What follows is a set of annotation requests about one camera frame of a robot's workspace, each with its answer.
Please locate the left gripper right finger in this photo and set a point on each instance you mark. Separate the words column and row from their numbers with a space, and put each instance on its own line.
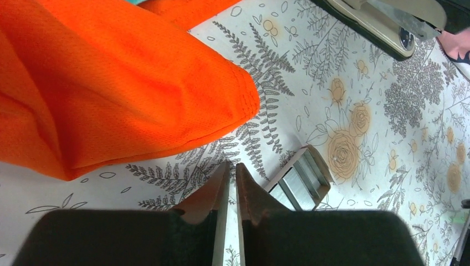
column 271, row 234

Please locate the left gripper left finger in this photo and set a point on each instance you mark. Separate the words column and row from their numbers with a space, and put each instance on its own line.
column 191, row 233

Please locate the floral table mat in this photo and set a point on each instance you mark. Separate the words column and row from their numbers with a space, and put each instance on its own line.
column 395, row 135

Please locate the orange t-shirt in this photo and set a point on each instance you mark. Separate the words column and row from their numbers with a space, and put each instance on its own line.
column 86, row 84

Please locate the pink patterned cloth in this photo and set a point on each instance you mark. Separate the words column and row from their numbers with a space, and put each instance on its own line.
column 456, row 48

